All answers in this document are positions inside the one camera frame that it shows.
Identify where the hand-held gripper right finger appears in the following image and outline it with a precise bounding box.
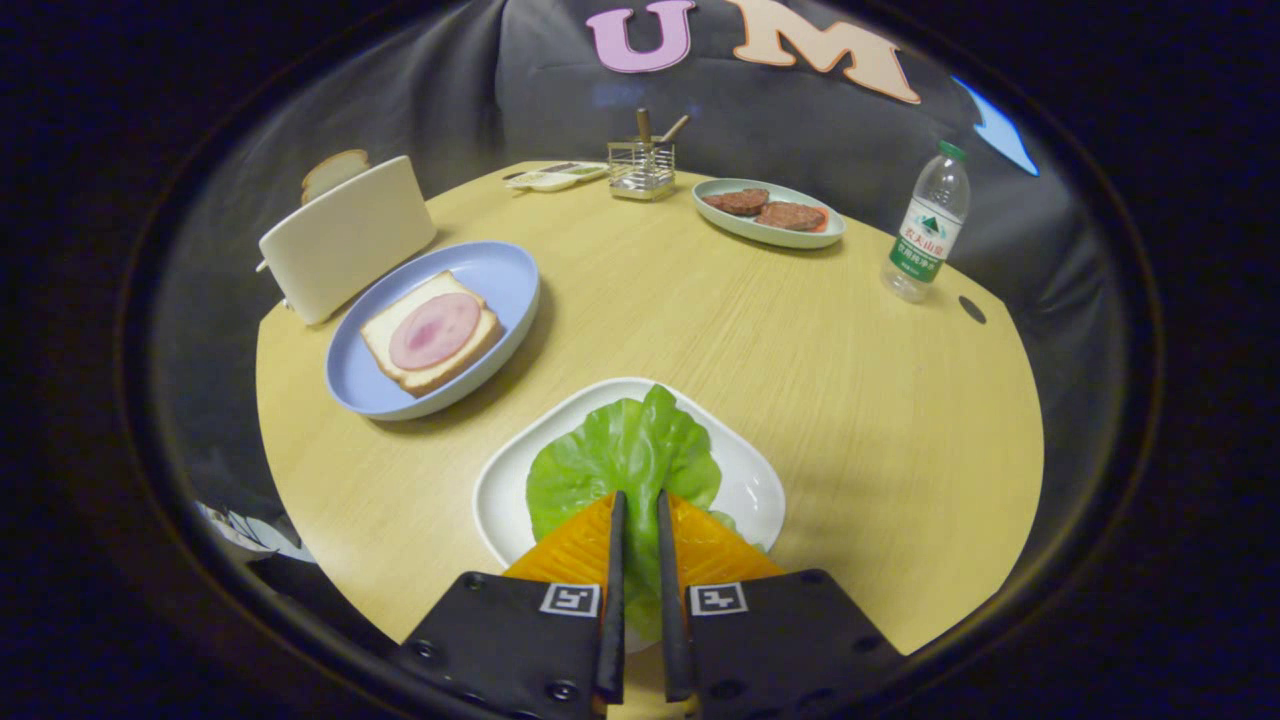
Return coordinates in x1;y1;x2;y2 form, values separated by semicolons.
657;490;906;720

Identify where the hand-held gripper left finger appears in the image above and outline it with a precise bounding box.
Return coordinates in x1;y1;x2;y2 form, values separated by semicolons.
395;490;628;720

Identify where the green lettuce leaf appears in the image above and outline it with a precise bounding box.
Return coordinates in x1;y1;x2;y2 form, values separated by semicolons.
526;384;766;646

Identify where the toasted bread slice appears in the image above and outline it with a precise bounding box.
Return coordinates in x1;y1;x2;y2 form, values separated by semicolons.
300;149;370;206

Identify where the white plate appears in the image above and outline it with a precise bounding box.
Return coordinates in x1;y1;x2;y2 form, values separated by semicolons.
472;377;787;656

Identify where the pink ham slice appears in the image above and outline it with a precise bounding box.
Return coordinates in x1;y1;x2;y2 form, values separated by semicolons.
389;292;483;371

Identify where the bread slice under ham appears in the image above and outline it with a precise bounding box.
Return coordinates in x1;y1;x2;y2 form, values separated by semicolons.
359;271;504;398

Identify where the blue plate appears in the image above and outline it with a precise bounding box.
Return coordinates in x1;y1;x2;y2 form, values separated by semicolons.
325;241;541;421

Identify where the pale green plate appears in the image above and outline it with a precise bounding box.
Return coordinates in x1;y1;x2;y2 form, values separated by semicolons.
692;178;847;249

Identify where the brown meat patty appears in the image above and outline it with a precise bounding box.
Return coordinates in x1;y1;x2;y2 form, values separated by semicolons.
703;188;771;217
755;202;829;232

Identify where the white divided condiment dish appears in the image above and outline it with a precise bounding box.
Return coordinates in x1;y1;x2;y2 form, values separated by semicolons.
503;161;609;193

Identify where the clear water bottle green label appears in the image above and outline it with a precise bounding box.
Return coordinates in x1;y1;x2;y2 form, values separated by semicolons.
881;140;971;304

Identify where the white toaster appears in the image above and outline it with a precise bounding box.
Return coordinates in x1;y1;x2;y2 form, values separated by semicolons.
257;155;438;326

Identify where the black backdrop cloth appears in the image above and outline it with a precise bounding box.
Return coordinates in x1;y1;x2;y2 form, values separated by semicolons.
150;0;1131;561

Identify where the wire utensil holder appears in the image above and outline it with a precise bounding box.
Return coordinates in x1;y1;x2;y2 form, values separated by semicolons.
607;138;677;201

